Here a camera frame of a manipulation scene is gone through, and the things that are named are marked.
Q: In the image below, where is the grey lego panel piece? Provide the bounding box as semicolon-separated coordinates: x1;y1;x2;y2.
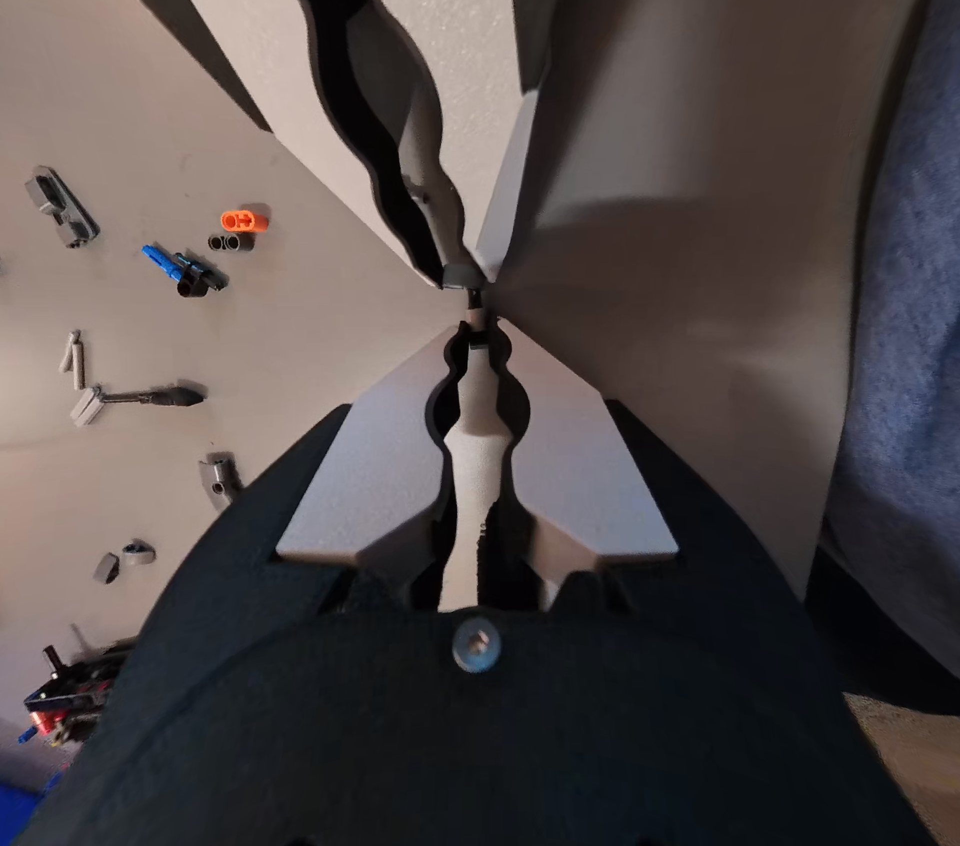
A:
24;167;101;249

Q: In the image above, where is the blue pin with black connector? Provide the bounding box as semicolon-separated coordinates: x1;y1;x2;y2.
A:
141;244;230;299

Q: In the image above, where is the dark grey connector with hole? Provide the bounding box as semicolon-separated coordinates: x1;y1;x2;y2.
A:
198;453;243;509

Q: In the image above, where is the person's blue sweatshirt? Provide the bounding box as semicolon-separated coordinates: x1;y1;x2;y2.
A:
825;0;960;712

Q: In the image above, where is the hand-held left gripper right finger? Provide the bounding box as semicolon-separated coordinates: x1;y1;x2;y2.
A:
486;317;681;610

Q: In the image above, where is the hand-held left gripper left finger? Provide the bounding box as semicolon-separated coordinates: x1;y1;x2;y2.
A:
275;323;472;610

